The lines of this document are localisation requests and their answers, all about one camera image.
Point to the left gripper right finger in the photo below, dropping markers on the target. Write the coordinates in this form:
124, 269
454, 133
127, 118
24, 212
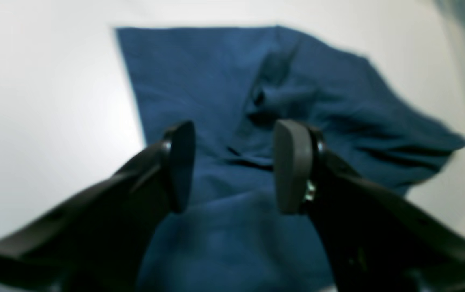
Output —
375, 240

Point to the dark blue t-shirt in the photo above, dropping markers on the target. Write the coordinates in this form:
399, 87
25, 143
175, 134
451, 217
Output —
234, 84

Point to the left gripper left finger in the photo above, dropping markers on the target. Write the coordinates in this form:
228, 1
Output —
95, 241

